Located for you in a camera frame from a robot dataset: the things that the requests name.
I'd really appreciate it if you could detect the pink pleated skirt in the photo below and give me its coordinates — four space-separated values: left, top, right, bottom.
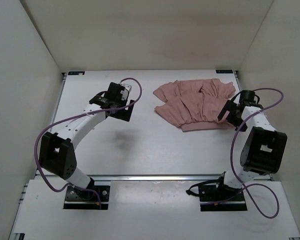
153 78 236 132

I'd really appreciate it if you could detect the blue table label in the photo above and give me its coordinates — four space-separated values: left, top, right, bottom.
67 71 85 76
215 69 233 74

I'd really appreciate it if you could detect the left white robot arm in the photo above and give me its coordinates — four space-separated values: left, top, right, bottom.
34 80 136 201

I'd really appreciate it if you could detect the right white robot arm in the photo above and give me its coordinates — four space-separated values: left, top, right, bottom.
214 90 288 200

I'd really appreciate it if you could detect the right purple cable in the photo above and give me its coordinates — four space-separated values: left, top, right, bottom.
229 87 285 220

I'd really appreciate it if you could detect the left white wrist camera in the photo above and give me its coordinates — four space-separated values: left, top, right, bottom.
120 83 132 93

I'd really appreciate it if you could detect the left blue table label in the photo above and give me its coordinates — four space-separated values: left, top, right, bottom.
67 71 85 76

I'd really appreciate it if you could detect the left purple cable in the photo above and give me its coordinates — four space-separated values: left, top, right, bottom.
34 77 143 193

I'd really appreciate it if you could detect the right blue table label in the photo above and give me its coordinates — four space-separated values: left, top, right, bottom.
215 69 233 74

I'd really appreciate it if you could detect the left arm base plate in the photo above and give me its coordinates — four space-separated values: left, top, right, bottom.
63 182 111 210

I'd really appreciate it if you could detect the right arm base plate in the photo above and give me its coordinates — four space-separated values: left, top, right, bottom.
185 178 248 212

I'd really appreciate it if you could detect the purple cable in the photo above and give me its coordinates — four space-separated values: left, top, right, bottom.
229 87 285 220
34 77 143 193

